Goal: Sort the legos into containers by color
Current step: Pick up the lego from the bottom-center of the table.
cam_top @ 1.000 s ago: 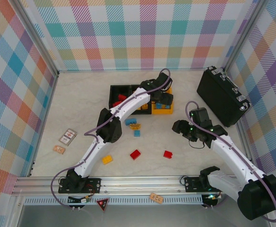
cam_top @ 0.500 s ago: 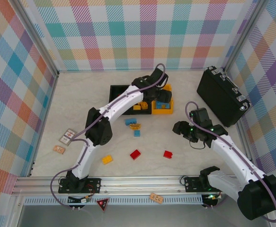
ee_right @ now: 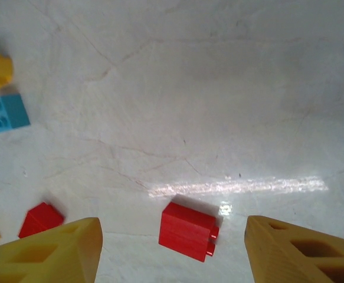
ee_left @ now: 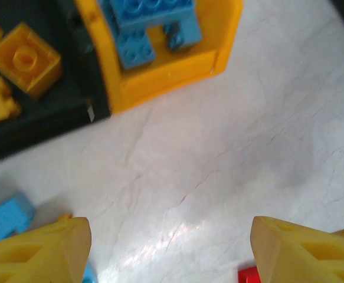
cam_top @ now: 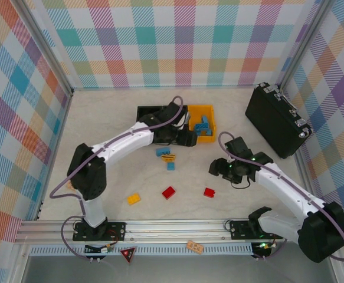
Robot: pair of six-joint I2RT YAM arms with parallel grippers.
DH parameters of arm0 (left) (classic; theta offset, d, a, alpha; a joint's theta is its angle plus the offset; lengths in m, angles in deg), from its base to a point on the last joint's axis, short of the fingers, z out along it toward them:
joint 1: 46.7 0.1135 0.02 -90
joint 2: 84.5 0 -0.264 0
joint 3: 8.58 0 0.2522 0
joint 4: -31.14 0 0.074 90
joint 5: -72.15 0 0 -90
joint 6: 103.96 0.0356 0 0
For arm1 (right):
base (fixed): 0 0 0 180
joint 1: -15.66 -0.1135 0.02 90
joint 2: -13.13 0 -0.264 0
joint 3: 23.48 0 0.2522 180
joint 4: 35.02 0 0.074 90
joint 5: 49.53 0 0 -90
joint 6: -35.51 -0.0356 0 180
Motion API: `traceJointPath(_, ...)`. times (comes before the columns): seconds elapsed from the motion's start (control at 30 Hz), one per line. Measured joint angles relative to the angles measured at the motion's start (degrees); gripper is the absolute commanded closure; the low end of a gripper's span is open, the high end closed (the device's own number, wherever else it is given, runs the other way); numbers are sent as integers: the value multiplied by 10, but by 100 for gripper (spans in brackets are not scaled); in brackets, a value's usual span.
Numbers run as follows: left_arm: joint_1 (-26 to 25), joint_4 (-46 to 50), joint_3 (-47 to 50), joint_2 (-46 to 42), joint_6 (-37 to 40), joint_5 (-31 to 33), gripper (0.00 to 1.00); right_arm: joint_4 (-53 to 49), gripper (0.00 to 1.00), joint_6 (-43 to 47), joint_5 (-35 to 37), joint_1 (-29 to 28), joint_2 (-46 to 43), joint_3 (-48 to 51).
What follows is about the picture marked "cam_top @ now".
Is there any yellow plastic bin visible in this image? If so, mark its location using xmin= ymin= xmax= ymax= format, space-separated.
xmin=188 ymin=103 xmax=217 ymax=144

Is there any thin black cable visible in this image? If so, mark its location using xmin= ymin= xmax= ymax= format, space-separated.
xmin=230 ymin=176 xmax=251 ymax=190

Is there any black hard case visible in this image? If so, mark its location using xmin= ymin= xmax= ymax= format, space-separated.
xmin=244 ymin=82 xmax=313 ymax=159

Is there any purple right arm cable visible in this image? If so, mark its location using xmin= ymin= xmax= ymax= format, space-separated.
xmin=218 ymin=131 xmax=344 ymax=262

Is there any yellow two-by-three lego brick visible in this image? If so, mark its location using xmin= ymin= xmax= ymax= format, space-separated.
xmin=127 ymin=193 xmax=142 ymax=206

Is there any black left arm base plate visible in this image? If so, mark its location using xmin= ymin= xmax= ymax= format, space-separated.
xmin=73 ymin=221 xmax=127 ymax=242

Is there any aluminium mounting rail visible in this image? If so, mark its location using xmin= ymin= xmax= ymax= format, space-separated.
xmin=14 ymin=218 xmax=341 ymax=245

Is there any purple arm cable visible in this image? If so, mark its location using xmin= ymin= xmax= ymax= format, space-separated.
xmin=50 ymin=96 xmax=185 ymax=262
xmin=218 ymin=131 xmax=344 ymax=262

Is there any aluminium frame post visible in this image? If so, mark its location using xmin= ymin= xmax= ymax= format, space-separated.
xmin=19 ymin=0 xmax=74 ymax=98
xmin=277 ymin=0 xmax=336 ymax=91

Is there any black red triangle sticker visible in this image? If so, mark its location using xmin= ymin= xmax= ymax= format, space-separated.
xmin=119 ymin=246 xmax=138 ymax=265

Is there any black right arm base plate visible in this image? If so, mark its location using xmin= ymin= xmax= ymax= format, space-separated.
xmin=228 ymin=219 xmax=285 ymax=241

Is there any small wooden tag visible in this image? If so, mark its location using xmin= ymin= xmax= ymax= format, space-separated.
xmin=186 ymin=239 xmax=205 ymax=255

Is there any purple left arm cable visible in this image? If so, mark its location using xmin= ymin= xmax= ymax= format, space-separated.
xmin=50 ymin=96 xmax=185 ymax=262

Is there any perforated grey cable duct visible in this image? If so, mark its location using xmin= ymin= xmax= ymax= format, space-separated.
xmin=30 ymin=245 xmax=257 ymax=256

